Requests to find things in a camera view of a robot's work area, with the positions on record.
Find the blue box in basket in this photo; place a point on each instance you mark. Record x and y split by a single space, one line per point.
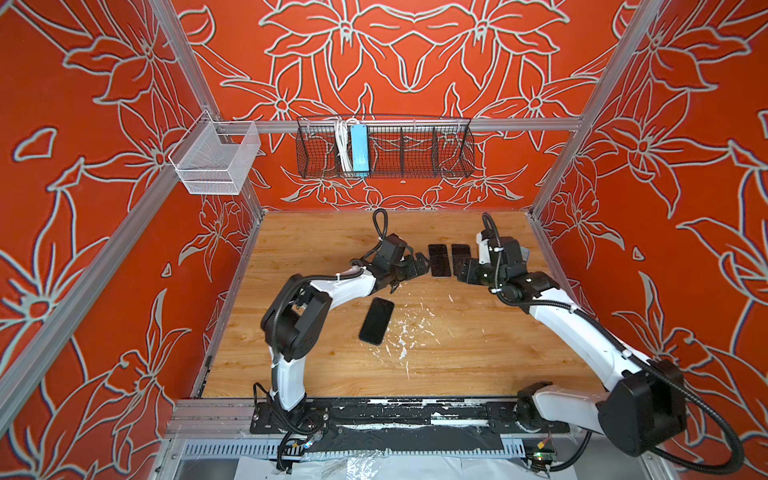
360 150

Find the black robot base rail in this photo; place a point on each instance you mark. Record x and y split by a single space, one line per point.
451 426

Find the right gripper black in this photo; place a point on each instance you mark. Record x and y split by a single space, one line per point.
470 267

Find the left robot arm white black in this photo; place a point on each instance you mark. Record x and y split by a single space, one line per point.
295 319

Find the black wire wall basket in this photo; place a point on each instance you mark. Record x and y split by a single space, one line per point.
400 147

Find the black smartphone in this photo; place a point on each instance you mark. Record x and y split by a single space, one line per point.
375 324
439 261

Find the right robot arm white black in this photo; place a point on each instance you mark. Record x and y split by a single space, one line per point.
645 401

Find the white mesh wall basket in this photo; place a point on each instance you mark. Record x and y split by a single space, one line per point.
209 160

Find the phone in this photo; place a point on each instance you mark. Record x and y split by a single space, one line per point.
460 254

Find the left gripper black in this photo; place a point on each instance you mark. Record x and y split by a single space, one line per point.
410 270

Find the small green circuit board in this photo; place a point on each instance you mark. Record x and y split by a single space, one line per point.
539 456

